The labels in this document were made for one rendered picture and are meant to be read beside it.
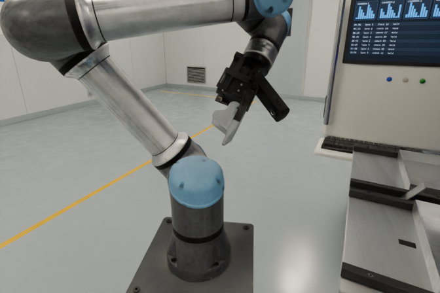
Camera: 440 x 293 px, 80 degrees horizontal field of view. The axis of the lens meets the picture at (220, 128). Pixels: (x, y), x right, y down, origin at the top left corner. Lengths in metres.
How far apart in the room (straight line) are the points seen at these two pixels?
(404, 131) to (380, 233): 0.82
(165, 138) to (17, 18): 0.34
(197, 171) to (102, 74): 0.28
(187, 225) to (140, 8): 0.41
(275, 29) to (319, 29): 5.35
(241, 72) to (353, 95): 0.88
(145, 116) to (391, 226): 0.61
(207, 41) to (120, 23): 6.41
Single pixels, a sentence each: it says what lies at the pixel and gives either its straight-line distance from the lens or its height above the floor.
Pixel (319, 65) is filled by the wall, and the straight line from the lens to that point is 6.01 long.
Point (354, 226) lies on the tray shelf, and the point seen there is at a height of 0.88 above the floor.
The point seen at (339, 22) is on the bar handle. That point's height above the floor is 1.35.
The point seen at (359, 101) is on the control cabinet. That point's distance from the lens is 1.42.
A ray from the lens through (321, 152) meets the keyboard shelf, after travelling 1.26.
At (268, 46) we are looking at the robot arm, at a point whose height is 1.26.
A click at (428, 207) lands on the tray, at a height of 0.90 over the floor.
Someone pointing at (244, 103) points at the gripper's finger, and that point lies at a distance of 0.54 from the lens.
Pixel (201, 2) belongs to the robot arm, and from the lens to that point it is 0.48.
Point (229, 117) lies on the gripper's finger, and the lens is 0.54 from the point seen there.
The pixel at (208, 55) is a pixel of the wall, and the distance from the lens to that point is 6.85.
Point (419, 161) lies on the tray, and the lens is 1.13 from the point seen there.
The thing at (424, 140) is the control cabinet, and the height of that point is 0.85.
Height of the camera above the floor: 1.28
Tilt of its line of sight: 19 degrees down
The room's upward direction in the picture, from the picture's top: straight up
